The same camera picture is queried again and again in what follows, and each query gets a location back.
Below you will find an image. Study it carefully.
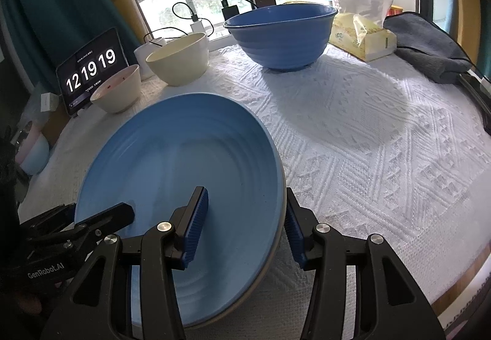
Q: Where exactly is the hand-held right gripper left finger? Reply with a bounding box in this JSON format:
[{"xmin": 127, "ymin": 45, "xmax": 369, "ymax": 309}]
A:
[{"xmin": 40, "ymin": 186, "xmax": 210, "ymax": 340}]

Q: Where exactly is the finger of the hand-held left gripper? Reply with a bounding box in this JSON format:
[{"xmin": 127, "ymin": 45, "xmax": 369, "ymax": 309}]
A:
[{"xmin": 21, "ymin": 203, "xmax": 136, "ymax": 249}]

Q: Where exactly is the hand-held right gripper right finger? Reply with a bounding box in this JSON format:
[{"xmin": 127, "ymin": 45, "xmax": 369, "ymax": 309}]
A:
[{"xmin": 283, "ymin": 187, "xmax": 447, "ymax": 340}]

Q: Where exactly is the blue plate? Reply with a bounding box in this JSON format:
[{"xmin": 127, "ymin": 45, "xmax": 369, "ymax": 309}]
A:
[{"xmin": 74, "ymin": 94, "xmax": 288, "ymax": 328}]

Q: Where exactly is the pink speckled bowl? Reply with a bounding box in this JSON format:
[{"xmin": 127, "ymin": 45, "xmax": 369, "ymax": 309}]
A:
[{"xmin": 90, "ymin": 64, "xmax": 142, "ymax": 114}]

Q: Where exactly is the cream bowl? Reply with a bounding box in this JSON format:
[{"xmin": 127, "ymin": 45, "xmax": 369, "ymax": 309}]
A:
[{"xmin": 146, "ymin": 32, "xmax": 210, "ymax": 87}]

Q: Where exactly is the person's left hand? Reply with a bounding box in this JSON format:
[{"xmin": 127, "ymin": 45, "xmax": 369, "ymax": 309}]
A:
[{"xmin": 0, "ymin": 282, "xmax": 50, "ymax": 325}]

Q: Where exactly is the pale blue bowl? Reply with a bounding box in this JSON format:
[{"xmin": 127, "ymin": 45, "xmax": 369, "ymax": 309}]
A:
[{"xmin": 21, "ymin": 139, "xmax": 51, "ymax": 176}]

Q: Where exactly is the brown cardboard piece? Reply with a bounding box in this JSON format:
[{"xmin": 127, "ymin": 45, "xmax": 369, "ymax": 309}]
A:
[{"xmin": 42, "ymin": 106, "xmax": 77, "ymax": 145}]

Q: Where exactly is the pink plastic bowl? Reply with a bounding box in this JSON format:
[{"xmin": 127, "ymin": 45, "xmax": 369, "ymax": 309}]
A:
[{"xmin": 15, "ymin": 123, "xmax": 43, "ymax": 162}]

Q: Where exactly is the white textured tablecloth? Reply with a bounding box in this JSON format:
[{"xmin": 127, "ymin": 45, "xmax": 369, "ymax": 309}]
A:
[{"xmin": 15, "ymin": 43, "xmax": 491, "ymax": 340}]

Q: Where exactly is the tablet with clock display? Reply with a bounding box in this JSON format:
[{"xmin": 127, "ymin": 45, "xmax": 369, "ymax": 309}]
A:
[{"xmin": 56, "ymin": 26, "xmax": 129, "ymax": 116}]

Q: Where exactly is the yellow tissue pack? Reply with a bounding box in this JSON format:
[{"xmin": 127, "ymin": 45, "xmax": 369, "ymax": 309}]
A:
[{"xmin": 329, "ymin": 0, "xmax": 397, "ymax": 63}]

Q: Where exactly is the teal curtain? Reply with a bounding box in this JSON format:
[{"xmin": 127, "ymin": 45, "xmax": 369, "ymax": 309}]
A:
[{"xmin": 0, "ymin": 0, "xmax": 116, "ymax": 95}]

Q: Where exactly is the grey cloth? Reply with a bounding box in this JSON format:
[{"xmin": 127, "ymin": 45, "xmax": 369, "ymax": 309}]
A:
[{"xmin": 384, "ymin": 12, "xmax": 474, "ymax": 84}]

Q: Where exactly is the black flat object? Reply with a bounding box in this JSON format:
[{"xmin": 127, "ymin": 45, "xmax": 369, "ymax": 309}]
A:
[{"xmin": 458, "ymin": 72, "xmax": 491, "ymax": 134}]

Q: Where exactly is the black charger cable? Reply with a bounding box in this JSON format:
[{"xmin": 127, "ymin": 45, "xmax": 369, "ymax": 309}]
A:
[{"xmin": 172, "ymin": 2, "xmax": 215, "ymax": 38}]

